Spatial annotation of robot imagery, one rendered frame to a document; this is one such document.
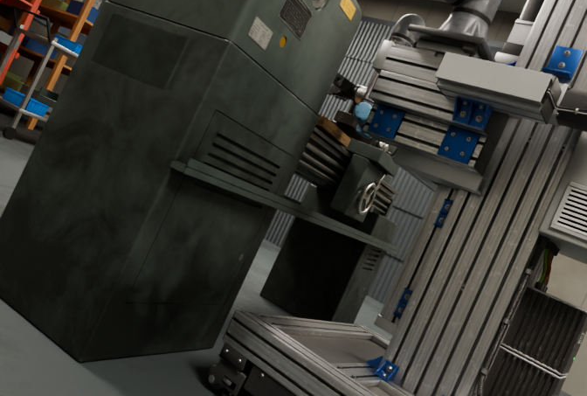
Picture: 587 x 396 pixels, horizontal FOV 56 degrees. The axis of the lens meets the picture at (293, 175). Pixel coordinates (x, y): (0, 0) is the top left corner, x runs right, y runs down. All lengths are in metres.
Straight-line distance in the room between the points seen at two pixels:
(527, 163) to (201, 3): 0.97
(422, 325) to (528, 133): 0.61
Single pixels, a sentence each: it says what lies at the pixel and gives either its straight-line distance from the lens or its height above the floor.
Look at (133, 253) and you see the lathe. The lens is 1.40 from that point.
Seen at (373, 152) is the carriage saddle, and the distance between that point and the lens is 2.42.
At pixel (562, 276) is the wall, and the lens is 5.09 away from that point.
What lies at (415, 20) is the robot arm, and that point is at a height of 1.38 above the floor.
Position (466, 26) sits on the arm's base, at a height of 1.20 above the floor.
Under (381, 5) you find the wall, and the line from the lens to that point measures 6.58.
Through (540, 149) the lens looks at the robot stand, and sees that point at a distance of 1.64.
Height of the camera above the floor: 0.59
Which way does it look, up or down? 2 degrees up
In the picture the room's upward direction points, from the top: 25 degrees clockwise
